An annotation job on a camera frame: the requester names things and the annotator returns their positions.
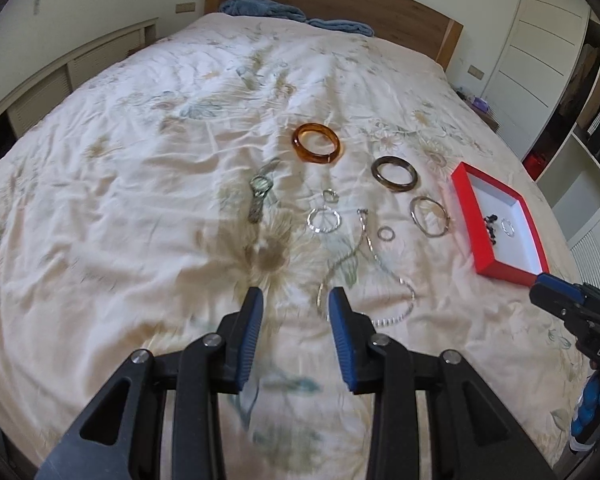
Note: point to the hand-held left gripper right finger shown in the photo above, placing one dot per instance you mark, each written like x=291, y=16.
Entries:
x=341, y=340

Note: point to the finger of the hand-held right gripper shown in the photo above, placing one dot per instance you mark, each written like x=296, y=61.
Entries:
x=565, y=286
x=550, y=300

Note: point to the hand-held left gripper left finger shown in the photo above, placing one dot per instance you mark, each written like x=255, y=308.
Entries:
x=250, y=330

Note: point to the red jewelry box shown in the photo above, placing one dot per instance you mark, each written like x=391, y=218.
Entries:
x=467, y=220

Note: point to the dark brown bangle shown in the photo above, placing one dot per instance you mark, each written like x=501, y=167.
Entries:
x=377, y=177

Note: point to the amber translucent bangle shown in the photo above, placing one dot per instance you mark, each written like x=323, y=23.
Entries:
x=300, y=147

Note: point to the black earrings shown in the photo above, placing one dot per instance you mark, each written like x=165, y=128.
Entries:
x=490, y=230

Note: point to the red bag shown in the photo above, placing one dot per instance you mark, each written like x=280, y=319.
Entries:
x=534, y=166

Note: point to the open white closet shelf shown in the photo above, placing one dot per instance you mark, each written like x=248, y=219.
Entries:
x=580, y=160

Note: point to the thin silver bangle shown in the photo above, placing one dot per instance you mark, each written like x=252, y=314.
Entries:
x=430, y=233

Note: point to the silver wristwatch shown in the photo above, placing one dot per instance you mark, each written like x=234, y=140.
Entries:
x=260, y=185

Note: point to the floral cream bedspread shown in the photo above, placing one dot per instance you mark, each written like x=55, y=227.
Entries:
x=155, y=185

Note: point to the dark wooden nightstand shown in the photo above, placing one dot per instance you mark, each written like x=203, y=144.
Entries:
x=490, y=122

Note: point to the purple tissue box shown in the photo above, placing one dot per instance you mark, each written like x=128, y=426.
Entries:
x=481, y=105

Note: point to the white wardrobe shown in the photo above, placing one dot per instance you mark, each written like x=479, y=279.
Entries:
x=535, y=50

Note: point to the cream louvered low cabinet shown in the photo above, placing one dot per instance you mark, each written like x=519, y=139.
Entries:
x=80, y=70

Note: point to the small blue folded towel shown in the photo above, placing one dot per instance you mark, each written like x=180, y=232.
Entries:
x=340, y=26

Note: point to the large blue folded towel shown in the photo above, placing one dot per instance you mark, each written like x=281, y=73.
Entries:
x=260, y=7

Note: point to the beige wall socket plate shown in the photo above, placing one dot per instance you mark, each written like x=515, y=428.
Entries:
x=185, y=8
x=475, y=72

